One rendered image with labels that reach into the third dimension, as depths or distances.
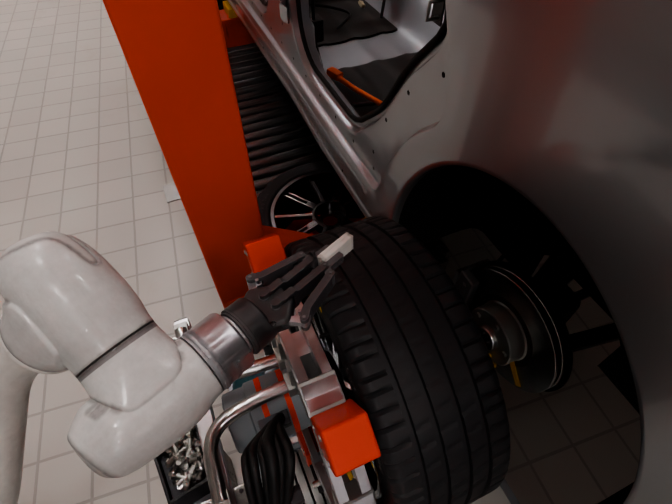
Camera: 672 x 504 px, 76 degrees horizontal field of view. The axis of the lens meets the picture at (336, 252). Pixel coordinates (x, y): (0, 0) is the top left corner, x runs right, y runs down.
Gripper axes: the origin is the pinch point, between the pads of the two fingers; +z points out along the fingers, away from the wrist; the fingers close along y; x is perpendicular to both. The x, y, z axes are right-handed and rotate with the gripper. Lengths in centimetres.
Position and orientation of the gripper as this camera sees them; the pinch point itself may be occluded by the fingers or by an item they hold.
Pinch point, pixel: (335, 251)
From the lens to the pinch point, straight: 67.9
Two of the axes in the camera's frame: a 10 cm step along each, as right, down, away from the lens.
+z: 6.6, -5.5, 5.0
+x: -0.5, -7.0, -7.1
